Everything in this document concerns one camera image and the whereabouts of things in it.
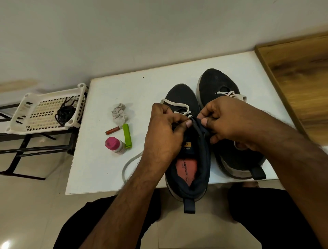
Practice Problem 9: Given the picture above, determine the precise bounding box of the person's left hand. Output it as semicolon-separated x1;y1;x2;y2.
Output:
139;103;194;178

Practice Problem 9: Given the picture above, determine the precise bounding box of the person's right hand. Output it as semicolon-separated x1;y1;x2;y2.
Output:
197;96;280;152

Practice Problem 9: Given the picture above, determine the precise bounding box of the grey shoelace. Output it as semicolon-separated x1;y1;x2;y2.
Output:
215;90;248;102

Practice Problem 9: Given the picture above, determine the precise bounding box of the grey shoelaces bundle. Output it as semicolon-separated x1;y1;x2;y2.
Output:
121;99;194;185

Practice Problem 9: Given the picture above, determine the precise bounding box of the dark sneaker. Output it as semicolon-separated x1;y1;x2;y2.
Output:
161;83;212;214
197;68;267;181

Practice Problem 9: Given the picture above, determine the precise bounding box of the black shoelace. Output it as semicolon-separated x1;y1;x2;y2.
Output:
59;96;82;121
55;102;78;127

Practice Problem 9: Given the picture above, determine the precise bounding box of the person's left forearm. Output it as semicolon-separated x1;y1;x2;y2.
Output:
79;164;165;249

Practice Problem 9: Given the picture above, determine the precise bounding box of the person's right forearm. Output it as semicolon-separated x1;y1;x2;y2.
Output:
261;126;328;249

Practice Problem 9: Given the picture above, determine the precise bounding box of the green marker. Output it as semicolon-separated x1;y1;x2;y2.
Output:
121;123;133;150

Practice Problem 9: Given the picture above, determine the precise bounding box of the crumpled white paper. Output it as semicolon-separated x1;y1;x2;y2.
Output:
112;102;130;129

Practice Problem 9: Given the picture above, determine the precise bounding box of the pink capped white bottle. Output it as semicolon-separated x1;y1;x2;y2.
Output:
105;136;125;154

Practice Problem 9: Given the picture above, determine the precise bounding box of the wooden board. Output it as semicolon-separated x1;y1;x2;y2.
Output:
255;32;328;147

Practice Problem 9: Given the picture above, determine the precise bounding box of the white perforated plastic tray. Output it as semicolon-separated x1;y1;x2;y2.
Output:
5;82;88;135

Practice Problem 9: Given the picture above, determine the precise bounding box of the black metal rack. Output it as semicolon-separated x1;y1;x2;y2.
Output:
0;100;82;181

